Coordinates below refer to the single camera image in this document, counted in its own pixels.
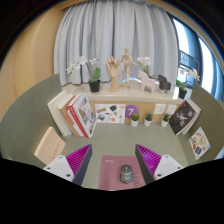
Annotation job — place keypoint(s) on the small plant in white pot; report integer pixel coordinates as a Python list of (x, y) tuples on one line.
[(148, 122), (164, 123), (134, 123)]

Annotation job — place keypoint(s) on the white wall socket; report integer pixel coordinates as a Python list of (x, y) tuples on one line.
[(171, 109), (159, 109)]

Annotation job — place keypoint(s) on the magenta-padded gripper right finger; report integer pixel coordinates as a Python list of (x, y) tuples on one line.
[(165, 165)]

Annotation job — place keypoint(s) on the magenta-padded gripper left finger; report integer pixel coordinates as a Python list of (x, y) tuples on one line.
[(60, 165)]

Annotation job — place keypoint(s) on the beige card booklet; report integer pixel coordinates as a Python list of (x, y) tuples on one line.
[(50, 146)]

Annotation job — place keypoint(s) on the colourful sticker sheet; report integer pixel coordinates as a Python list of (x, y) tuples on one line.
[(199, 143)]

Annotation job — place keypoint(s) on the white book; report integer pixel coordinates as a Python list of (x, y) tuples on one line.
[(57, 113)]

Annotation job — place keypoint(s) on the window with dark frame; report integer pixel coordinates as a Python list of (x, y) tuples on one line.
[(186, 43)]

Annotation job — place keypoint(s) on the pink mouse pad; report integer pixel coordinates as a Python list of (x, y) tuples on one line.
[(108, 173)]

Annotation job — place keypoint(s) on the pink wooden horse figure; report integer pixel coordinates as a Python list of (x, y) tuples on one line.
[(146, 83)]

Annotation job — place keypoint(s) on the brown book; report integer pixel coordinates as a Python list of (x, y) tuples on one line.
[(66, 113)]

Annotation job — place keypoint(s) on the light grey curtain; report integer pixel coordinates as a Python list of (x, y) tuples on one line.
[(110, 30)]

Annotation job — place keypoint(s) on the red-spined magazine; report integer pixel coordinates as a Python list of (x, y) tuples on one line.
[(85, 115)]

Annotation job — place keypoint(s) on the dark grey computer mouse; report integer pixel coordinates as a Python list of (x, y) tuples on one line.
[(126, 174)]

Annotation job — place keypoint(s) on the green desk partition panel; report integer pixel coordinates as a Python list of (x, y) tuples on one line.
[(23, 120), (213, 120)]

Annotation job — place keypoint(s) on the purple round number sign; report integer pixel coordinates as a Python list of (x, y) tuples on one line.
[(131, 111)]

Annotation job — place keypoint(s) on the wooden artist mannequin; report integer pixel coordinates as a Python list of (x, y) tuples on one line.
[(126, 63)]

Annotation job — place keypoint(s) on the black book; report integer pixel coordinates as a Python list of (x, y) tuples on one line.
[(181, 117)]

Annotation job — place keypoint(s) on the black wooden horse figure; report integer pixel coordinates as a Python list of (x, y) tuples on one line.
[(164, 82)]

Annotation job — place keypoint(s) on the white sticker sheet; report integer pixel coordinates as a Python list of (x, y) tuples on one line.
[(110, 113)]

